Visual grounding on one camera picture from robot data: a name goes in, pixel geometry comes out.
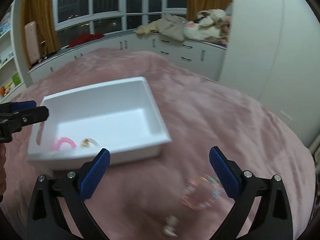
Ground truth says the white wardrobe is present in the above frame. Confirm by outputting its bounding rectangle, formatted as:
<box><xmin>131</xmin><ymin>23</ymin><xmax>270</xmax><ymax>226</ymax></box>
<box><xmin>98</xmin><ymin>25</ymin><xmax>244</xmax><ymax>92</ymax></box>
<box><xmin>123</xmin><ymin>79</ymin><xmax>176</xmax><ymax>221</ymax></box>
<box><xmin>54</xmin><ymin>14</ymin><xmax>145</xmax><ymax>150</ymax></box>
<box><xmin>219</xmin><ymin>0</ymin><xmax>319</xmax><ymax>146</ymax></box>

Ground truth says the large window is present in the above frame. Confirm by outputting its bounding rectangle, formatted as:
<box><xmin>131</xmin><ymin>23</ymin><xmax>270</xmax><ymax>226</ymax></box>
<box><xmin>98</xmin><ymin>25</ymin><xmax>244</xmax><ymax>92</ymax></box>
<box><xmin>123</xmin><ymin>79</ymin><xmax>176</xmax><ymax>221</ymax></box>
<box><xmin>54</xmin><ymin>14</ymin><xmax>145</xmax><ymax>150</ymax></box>
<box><xmin>52</xmin><ymin>0</ymin><xmax>187</xmax><ymax>48</ymax></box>

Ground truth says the multicolour bead bracelet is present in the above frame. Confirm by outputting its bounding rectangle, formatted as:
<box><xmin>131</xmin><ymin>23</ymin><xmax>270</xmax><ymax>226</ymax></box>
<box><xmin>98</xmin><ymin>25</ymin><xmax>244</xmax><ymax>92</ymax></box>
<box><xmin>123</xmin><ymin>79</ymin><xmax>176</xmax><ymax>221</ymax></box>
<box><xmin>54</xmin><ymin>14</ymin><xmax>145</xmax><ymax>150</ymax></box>
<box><xmin>180</xmin><ymin>174</ymin><xmax>223</xmax><ymax>210</ymax></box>

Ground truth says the white drawer cabinet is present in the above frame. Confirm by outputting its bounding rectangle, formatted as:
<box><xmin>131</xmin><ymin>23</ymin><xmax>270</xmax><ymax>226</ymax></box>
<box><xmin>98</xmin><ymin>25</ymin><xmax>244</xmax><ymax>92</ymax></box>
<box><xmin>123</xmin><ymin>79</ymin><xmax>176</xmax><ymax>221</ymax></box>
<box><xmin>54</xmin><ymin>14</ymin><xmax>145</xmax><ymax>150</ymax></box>
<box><xmin>29</xmin><ymin>31</ymin><xmax>226</xmax><ymax>83</ymax></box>

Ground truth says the person's left hand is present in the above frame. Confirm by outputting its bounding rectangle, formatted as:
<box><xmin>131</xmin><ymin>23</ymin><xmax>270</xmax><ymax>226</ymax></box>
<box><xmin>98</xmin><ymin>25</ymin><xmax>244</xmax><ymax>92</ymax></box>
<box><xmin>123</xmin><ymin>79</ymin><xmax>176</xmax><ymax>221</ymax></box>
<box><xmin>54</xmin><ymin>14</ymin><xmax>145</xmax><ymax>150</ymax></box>
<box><xmin>0</xmin><ymin>144</ymin><xmax>7</xmax><ymax>196</ymax></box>

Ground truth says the white shelf with items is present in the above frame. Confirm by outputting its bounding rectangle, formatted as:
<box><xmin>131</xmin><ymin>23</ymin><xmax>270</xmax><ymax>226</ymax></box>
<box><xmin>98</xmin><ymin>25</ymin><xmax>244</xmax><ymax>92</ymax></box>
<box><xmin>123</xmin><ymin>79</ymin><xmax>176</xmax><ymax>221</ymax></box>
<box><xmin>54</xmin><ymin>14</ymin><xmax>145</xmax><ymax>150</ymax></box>
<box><xmin>1</xmin><ymin>0</ymin><xmax>33</xmax><ymax>103</ymax></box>

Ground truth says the pink plush blanket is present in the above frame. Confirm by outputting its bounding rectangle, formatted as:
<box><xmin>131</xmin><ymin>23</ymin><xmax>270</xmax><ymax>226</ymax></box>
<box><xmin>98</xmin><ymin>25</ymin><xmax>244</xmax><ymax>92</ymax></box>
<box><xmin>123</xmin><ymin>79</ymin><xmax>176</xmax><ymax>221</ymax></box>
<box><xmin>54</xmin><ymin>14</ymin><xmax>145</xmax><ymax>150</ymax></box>
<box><xmin>16</xmin><ymin>48</ymin><xmax>316</xmax><ymax>239</ymax></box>

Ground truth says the pink suitcase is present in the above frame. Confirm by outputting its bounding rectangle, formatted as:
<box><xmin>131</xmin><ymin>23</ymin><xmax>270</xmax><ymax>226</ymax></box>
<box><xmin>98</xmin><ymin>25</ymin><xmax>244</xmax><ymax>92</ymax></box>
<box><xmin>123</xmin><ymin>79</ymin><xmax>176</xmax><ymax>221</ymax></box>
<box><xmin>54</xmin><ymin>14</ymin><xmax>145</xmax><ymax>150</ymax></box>
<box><xmin>24</xmin><ymin>21</ymin><xmax>41</xmax><ymax>64</ymax></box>

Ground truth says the red cloth on windowsill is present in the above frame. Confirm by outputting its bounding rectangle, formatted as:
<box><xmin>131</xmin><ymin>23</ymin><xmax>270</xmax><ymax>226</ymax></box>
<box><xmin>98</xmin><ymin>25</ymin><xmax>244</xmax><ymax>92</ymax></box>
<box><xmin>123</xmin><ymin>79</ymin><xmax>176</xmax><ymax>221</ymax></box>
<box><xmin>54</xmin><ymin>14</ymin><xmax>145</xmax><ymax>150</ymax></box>
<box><xmin>68</xmin><ymin>33</ymin><xmax>104</xmax><ymax>48</ymax></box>

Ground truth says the beige clothes pile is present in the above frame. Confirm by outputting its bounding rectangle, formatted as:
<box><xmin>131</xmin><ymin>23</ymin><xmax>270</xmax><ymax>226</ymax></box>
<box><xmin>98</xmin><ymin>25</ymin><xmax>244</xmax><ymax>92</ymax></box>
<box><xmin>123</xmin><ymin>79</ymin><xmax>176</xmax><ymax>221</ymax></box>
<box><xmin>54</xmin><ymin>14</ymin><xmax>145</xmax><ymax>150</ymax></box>
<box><xmin>135</xmin><ymin>9</ymin><xmax>232</xmax><ymax>46</ymax></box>

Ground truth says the left orange curtain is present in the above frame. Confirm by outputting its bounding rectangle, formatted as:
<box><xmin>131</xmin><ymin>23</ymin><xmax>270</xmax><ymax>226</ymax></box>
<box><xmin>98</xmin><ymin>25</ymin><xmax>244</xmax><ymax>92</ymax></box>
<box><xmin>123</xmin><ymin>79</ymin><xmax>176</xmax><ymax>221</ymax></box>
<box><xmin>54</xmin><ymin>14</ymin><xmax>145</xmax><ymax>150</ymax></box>
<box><xmin>21</xmin><ymin>0</ymin><xmax>61</xmax><ymax>55</ymax></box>

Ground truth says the white bead bracelet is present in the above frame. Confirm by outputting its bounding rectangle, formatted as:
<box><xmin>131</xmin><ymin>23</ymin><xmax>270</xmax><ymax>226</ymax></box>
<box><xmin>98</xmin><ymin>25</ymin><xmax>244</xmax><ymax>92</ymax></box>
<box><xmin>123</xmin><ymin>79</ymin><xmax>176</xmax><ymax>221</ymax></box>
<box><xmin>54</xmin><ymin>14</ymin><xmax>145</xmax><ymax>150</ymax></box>
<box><xmin>80</xmin><ymin>137</ymin><xmax>99</xmax><ymax>149</ymax></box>

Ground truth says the white rectangular storage box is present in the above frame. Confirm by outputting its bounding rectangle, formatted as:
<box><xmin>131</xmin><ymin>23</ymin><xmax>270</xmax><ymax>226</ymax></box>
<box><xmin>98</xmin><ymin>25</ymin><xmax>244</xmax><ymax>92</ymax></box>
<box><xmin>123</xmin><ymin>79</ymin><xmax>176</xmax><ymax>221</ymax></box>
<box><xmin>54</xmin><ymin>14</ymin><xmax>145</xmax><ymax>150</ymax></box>
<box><xmin>27</xmin><ymin>77</ymin><xmax>171</xmax><ymax>174</ymax></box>

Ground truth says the pink bead bracelet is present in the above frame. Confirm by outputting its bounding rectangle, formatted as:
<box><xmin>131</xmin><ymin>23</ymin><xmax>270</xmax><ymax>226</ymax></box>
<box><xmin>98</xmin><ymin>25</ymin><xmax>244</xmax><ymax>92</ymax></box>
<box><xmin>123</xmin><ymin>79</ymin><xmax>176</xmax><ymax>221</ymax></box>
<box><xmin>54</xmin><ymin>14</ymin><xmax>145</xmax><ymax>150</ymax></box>
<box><xmin>53</xmin><ymin>136</ymin><xmax>77</xmax><ymax>152</ymax></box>

